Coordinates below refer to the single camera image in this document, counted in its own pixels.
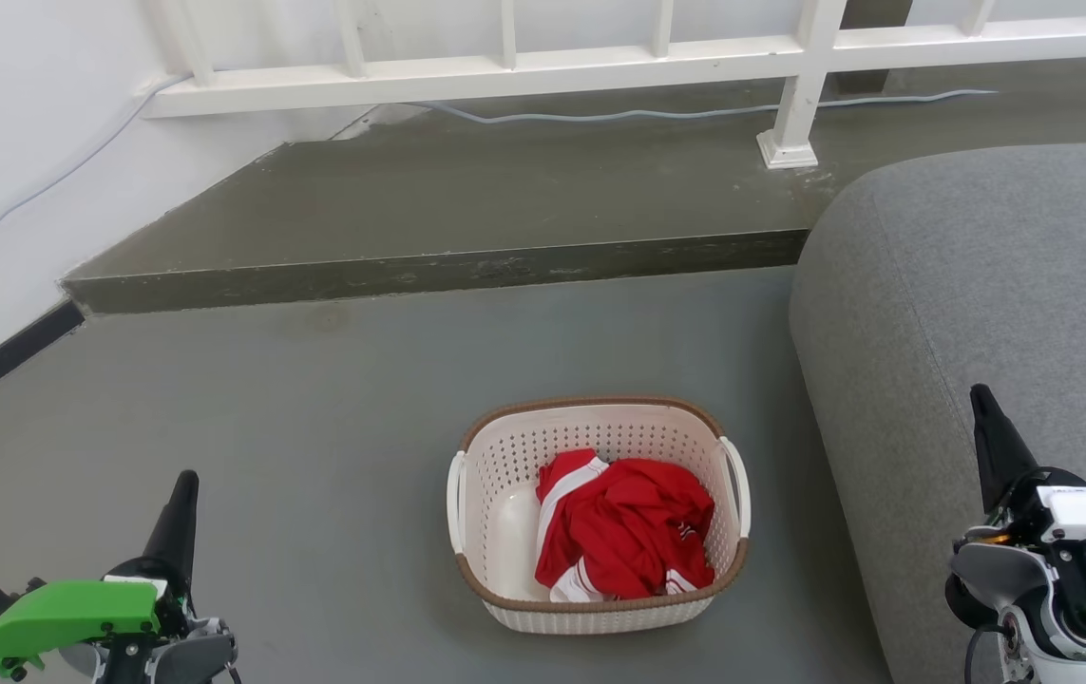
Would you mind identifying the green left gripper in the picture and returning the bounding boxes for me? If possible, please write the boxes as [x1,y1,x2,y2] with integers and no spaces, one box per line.
[0,471,200,679]

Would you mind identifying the white perforated plastic laundry basket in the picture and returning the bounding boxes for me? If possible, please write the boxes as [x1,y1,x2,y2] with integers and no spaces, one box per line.
[446,396,753,636]

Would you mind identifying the red and white garment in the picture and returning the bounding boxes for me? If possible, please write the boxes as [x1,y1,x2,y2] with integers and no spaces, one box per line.
[533,448,717,603]

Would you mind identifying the grey fabric sofa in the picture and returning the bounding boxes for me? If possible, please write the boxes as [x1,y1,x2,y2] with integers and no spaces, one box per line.
[788,141,1086,684]

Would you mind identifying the grey concrete raised step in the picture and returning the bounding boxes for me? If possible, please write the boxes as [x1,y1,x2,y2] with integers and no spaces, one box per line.
[61,57,1086,314]

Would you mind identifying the white metal railing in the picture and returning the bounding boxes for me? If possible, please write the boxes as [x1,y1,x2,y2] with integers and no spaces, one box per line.
[139,0,1086,170]

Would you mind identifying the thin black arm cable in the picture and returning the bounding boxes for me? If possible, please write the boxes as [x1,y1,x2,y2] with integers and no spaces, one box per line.
[963,622,1007,684]

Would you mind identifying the black wall baseboard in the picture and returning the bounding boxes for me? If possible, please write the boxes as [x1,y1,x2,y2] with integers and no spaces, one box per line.
[0,299,86,424]

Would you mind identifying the thin grey wall cable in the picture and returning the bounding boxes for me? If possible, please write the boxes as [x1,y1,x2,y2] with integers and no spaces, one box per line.
[0,74,998,276]

